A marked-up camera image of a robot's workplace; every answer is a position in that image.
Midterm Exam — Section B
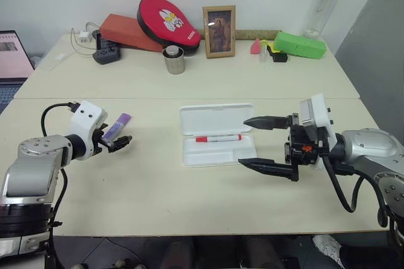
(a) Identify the white plastic pencil case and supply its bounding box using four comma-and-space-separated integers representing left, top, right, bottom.
179, 103, 258, 168

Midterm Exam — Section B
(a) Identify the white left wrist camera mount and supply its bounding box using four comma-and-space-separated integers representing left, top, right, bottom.
68, 100, 109, 160

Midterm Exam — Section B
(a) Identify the silver metal tin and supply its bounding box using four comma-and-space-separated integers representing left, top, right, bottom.
162, 45, 186, 75

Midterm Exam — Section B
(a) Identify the thin white cable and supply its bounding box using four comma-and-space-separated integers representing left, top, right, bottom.
69, 21, 102, 59

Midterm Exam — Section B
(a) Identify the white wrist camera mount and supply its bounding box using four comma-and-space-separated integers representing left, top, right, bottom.
299, 93, 337, 169
68, 100, 109, 160

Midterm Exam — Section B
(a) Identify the red marker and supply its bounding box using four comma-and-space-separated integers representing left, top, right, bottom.
194, 134, 243, 143

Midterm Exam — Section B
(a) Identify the dark trouser leg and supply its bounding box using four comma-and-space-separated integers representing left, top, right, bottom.
339, 242, 404, 269

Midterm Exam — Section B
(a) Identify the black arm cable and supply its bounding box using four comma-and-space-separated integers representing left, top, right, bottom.
318, 142, 389, 229
40, 101, 80, 229

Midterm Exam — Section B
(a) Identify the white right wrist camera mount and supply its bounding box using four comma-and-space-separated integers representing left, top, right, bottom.
299, 93, 337, 169

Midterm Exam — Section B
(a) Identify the green foam block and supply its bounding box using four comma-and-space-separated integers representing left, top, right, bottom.
273, 31, 327, 60

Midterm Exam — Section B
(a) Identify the purple marker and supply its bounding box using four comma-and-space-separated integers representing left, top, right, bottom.
102, 113, 131, 143

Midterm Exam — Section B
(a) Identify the yellow plastic piece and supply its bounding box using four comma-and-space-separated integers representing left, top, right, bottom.
260, 39, 279, 54

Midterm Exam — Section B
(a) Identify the red paddle case with cartoon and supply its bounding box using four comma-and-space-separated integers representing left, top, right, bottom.
136, 0, 202, 56

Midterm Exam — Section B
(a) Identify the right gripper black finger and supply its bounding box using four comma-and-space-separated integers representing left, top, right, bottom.
237, 157, 299, 183
242, 114, 294, 131

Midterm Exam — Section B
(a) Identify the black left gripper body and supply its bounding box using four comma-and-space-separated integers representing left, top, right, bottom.
91, 125, 112, 157

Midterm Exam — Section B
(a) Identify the orange-red rectangular box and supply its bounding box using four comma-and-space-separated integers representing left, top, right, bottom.
100, 13, 165, 53

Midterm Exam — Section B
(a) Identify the black power adapter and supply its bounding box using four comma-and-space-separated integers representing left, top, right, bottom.
92, 30, 122, 66

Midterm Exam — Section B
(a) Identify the black binder clip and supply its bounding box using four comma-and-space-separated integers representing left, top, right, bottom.
266, 44, 288, 63

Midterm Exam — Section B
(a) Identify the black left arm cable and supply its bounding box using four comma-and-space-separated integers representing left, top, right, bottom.
40, 101, 80, 229

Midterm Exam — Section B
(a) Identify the wooden photo frame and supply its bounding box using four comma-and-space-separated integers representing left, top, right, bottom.
202, 5, 237, 59

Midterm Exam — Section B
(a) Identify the clear bottle with green lid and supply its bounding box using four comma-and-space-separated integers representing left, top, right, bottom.
302, 0, 349, 40

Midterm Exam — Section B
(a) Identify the open laptop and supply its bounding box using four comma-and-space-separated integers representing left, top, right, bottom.
0, 30, 36, 115

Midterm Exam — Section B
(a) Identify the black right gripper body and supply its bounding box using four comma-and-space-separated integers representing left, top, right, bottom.
283, 112, 326, 169

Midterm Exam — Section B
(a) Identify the small red bottle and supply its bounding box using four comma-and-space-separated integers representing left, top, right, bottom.
250, 38, 263, 55

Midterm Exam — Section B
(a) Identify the white sneaker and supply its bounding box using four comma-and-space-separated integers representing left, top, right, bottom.
312, 234, 343, 265

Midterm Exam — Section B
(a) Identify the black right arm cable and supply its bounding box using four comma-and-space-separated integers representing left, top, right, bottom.
318, 142, 389, 229

